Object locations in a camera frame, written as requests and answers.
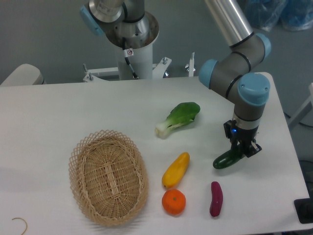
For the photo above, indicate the orange tangerine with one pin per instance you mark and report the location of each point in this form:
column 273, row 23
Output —
column 174, row 202

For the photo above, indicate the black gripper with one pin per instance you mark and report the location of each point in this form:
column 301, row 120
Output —
column 245, row 139

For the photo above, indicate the beige chair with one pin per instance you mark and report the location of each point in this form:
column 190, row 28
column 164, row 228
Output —
column 24, row 75

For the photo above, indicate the dark green cucumber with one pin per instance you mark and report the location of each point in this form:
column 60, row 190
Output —
column 228, row 158

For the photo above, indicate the green bok choy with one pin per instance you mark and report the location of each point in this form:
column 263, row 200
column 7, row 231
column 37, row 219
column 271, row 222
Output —
column 183, row 114

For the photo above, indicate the woven wicker basket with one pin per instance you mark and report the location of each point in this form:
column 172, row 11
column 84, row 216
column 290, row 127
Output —
column 108, row 178

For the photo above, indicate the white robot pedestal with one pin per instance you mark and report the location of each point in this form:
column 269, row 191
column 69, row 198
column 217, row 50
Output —
column 133, row 49

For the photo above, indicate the purple sweet potato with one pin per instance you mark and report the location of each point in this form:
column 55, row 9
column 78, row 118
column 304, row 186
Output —
column 217, row 199

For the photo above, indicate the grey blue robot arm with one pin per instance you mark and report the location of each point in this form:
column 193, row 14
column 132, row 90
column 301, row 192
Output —
column 232, row 77

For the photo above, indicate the blue plastic bag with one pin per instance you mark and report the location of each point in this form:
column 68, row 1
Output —
column 294, row 15

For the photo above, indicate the black device at table edge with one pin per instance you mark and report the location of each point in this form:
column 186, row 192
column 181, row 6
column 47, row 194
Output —
column 304, row 210

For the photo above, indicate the yellow pepper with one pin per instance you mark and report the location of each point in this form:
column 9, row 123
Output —
column 176, row 171

